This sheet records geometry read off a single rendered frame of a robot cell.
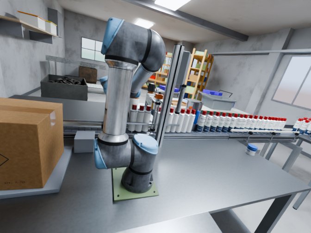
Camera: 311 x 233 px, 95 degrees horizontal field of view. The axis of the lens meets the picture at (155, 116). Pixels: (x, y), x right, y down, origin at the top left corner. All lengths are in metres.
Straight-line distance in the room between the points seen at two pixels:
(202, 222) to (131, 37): 0.72
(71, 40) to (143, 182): 8.58
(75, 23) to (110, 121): 8.55
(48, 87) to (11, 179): 2.78
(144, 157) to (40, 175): 0.38
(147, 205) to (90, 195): 0.24
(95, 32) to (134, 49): 8.37
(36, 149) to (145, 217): 0.46
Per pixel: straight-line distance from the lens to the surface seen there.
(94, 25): 8.91
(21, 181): 0.74
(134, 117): 1.03
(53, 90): 3.42
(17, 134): 0.63
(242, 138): 1.71
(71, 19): 9.04
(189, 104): 1.36
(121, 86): 0.51
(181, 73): 0.90
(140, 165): 0.63
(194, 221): 0.71
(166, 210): 0.69
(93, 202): 0.69
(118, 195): 0.69
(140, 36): 0.52
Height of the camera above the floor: 1.36
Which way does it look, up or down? 19 degrees down
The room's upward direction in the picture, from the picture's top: 11 degrees clockwise
